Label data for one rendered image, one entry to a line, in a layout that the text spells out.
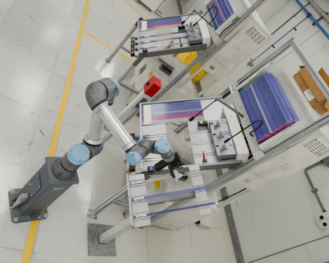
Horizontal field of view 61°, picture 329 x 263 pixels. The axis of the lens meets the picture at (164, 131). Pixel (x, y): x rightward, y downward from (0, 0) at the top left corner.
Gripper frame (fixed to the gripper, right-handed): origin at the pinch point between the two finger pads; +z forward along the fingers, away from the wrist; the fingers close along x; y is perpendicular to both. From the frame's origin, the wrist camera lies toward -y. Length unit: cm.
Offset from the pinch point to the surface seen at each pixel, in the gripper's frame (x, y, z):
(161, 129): 48, -6, 18
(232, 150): 14.4, 40.1, 20.7
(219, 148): 17.6, 31.8, 18.9
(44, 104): 112, -109, 8
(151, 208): -11.8, -23.4, 18.7
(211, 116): 54, 35, 29
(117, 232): -14, -59, 42
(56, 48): 201, -106, 14
